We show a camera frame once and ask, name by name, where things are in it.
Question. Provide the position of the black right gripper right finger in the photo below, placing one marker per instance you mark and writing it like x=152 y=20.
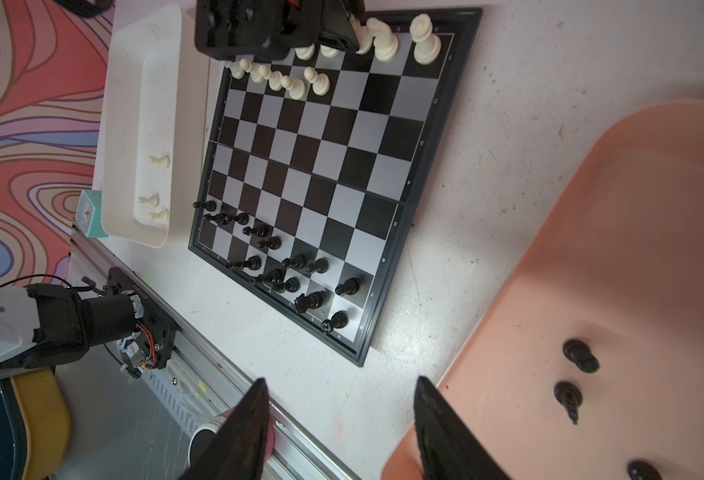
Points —
x=448 y=449

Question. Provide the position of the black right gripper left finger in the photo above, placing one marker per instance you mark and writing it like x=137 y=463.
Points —
x=235 y=438

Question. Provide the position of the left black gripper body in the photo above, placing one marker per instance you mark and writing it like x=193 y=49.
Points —
x=270 y=29

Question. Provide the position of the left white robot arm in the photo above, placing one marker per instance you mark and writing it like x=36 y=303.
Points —
x=92 y=111

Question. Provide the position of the white chess bishop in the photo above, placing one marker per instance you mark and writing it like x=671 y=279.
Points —
x=365 y=38

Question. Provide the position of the white chess knight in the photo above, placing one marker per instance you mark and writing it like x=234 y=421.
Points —
x=386 y=43

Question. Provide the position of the black white chess board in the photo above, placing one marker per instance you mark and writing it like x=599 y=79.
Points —
x=307 y=203

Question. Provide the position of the white chess rook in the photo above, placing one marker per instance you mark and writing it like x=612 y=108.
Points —
x=427 y=43

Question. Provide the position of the black pink round speaker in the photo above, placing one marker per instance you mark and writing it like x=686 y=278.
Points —
x=220 y=438

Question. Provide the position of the white plastic tray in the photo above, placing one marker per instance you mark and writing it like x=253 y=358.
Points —
x=155 y=105

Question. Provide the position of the black pawn on tray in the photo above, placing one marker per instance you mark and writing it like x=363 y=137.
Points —
x=642 y=470
x=579 y=353
x=570 y=397

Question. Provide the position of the white pawn in tray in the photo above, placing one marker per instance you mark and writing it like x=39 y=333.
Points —
x=161 y=216
x=162 y=161
x=153 y=200

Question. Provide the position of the pink plastic tray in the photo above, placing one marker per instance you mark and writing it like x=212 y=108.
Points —
x=618 y=264

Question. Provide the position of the yellow teal chair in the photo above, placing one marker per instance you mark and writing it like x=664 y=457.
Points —
x=35 y=425

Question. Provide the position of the teal alarm clock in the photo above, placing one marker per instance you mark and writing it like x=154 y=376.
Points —
x=89 y=214

